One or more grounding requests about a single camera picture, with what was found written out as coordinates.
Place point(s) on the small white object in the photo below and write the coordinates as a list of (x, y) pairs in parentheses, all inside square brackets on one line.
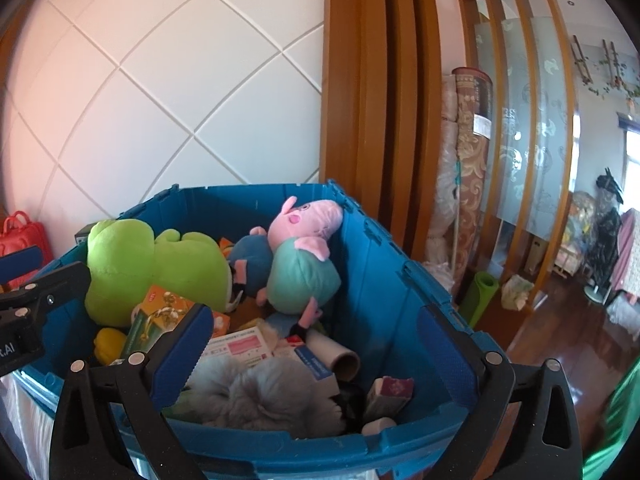
[(378, 426)]

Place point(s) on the cardboard tube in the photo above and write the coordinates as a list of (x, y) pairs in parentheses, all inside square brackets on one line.
[(335, 357)]

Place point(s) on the pink pig plush teal dress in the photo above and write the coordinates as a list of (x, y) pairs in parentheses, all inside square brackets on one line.
[(300, 275)]

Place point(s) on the wall vine decoration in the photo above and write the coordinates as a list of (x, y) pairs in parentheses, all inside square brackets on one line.
[(612, 67)]

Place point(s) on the pale pink rolled mat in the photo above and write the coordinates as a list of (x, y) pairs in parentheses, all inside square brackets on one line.
[(445, 170)]

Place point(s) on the grey furry plush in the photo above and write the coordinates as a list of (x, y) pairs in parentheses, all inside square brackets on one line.
[(270, 390)]

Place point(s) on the red plastic bear bag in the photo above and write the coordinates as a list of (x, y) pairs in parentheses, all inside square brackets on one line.
[(25, 235)]

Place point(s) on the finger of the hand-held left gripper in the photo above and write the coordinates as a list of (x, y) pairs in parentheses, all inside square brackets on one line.
[(20, 262), (55, 282)]

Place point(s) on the green garment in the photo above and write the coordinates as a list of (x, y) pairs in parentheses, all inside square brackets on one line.
[(617, 420)]

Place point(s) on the window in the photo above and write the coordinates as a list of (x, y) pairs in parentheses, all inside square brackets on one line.
[(631, 140)]

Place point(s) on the yellow plush toy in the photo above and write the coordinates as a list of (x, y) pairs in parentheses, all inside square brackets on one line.
[(110, 345)]

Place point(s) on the white cloth covered desktop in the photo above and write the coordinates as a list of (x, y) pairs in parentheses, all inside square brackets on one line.
[(20, 425)]

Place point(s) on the orange plush toy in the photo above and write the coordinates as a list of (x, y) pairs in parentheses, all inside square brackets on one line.
[(226, 249)]

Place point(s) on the dark clothing pile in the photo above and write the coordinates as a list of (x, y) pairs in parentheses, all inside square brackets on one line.
[(610, 230)]

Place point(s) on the white plastic bag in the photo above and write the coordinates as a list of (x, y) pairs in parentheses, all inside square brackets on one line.
[(517, 292)]

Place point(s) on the frosted glass slat partition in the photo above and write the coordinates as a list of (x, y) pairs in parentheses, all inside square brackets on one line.
[(530, 110)]

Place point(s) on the wooden door frame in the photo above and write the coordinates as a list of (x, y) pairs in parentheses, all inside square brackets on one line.
[(380, 85)]

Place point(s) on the white pack pink label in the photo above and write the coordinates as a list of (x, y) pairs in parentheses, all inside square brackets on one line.
[(240, 345)]

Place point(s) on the lime green plush toy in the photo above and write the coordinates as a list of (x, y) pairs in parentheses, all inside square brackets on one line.
[(150, 265)]

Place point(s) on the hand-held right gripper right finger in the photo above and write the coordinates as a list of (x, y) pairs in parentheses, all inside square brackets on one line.
[(445, 355)]

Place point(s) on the blue plastic storage bin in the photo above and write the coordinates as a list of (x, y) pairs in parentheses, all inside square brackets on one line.
[(380, 270)]

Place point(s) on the maroon small box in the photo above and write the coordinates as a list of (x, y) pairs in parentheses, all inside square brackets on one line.
[(395, 390)]

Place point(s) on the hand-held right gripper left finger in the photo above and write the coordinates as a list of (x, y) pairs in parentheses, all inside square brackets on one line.
[(182, 355)]

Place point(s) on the patterned rolled carpet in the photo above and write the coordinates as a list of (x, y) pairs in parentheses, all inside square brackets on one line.
[(472, 160)]

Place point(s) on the green yoga mat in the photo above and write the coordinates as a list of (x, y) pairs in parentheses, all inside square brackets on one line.
[(480, 297)]

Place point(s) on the green and orange box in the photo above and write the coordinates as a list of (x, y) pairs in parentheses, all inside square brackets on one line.
[(160, 312)]

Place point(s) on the black object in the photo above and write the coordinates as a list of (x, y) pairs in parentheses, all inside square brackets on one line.
[(350, 405)]

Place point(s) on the pink pig plush blue shirt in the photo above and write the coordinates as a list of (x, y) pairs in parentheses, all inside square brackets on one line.
[(252, 255)]

